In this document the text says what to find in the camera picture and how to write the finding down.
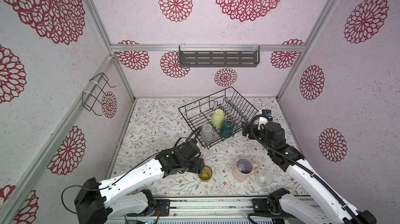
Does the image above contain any amber glass cup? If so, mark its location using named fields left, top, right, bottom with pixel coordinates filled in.
left=199, top=166, right=213, bottom=182

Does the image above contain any dark green mug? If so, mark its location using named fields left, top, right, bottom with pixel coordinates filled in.
left=220, top=119, right=234, bottom=139

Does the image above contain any cream grey mug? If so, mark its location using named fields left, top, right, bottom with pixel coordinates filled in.
left=201, top=124, right=214, bottom=144

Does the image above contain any light green mug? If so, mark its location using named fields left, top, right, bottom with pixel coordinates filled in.
left=207, top=109, right=225, bottom=128

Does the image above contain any black wire dish rack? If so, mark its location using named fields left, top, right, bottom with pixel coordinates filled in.
left=178, top=86, right=258, bottom=149

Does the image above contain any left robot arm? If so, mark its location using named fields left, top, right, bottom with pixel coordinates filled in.
left=74, top=139, right=205, bottom=224

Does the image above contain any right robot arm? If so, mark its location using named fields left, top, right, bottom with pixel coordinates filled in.
left=242, top=115, right=377, bottom=224

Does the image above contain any pink purple mug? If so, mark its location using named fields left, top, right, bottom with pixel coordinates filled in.
left=232, top=157, right=259, bottom=182

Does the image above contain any clear glass cup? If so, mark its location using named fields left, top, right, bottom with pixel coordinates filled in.
left=255, top=169, right=273, bottom=187

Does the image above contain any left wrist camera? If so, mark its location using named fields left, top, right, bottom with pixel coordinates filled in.
left=179, top=141, right=201, bottom=160

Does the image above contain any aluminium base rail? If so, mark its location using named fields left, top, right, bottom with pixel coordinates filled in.
left=102, top=195, right=341, bottom=221

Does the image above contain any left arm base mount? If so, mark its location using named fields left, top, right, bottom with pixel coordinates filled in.
left=126, top=189, right=171, bottom=217

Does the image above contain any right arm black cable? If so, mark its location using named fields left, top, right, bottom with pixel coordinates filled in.
left=248, top=114, right=365, bottom=224

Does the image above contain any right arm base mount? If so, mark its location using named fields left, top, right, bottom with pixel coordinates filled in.
left=252, top=188, right=294, bottom=218

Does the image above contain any grey wall shelf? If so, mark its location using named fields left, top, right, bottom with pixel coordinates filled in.
left=178, top=45, right=260, bottom=68

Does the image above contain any black wire wall holder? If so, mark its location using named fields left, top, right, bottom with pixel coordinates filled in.
left=81, top=73, right=117, bottom=119

